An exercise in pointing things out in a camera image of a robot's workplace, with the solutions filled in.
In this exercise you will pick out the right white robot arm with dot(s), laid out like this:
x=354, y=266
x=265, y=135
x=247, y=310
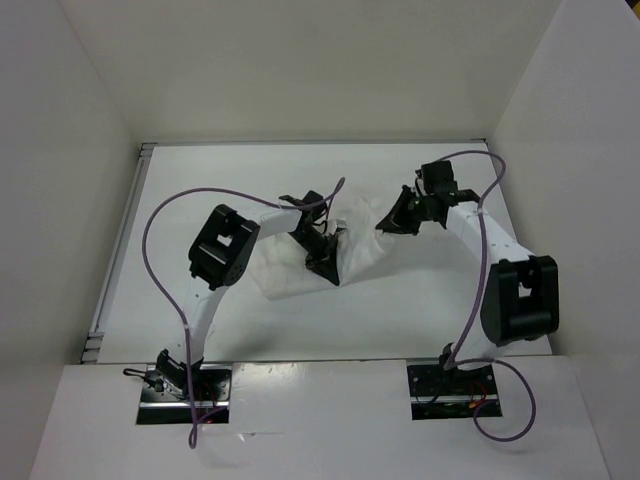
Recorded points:
x=517, y=298

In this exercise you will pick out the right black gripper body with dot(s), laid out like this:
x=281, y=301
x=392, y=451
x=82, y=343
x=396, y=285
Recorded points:
x=425, y=198

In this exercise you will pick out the white fabric skirt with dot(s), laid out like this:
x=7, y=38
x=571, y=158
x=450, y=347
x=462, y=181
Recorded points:
x=347, y=248

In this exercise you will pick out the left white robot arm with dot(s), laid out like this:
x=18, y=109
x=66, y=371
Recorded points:
x=218, y=258

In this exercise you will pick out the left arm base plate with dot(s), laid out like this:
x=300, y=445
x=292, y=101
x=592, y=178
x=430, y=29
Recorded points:
x=212, y=390

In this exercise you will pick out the aluminium table edge rail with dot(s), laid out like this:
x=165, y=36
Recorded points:
x=94, y=339

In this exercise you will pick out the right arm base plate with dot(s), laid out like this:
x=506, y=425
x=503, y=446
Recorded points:
x=456, y=394

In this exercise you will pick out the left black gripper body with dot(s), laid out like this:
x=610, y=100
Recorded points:
x=312, y=240

